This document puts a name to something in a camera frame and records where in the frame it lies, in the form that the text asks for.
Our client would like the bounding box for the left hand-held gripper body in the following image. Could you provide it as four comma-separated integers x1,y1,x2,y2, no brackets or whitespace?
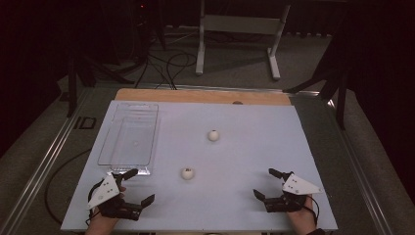
86,172,145,221

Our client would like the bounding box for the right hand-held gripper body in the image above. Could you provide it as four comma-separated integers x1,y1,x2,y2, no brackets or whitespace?
263,171,323,213

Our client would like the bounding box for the clear plastic tray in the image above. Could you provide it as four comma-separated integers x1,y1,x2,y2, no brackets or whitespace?
97,102,161,176

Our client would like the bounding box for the person's left hand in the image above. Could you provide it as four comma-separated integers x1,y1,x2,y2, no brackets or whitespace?
85,211,119,235

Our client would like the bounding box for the person's right hand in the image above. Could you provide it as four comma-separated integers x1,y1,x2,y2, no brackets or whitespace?
287,195,317,235

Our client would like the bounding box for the black tripod stand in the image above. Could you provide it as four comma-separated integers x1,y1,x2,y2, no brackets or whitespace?
283,19,349,131
65,48,135,118

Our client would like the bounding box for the dark equipment rack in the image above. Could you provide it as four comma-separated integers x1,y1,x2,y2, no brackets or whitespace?
130,0,165,62

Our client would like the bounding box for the left hand-held gripper cable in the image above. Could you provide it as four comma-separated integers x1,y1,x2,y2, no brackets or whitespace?
86,181,103,227

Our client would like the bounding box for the hand-held gripper cable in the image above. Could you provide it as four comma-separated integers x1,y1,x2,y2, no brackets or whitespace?
304,194,320,227
86,181,103,227

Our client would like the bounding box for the right hand-held gripper cable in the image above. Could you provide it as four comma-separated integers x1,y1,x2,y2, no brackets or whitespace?
304,194,320,227

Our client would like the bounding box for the black floor cable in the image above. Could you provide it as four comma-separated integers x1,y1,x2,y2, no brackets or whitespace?
148,52,198,91
44,148,94,226
134,53,155,89

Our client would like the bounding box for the aluminium floor rail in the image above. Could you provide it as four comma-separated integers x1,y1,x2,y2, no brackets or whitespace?
0,87,94,235
327,97,394,235
143,82,322,97

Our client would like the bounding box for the white metal stand frame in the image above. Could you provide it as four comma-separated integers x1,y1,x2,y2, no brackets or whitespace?
195,0,292,81

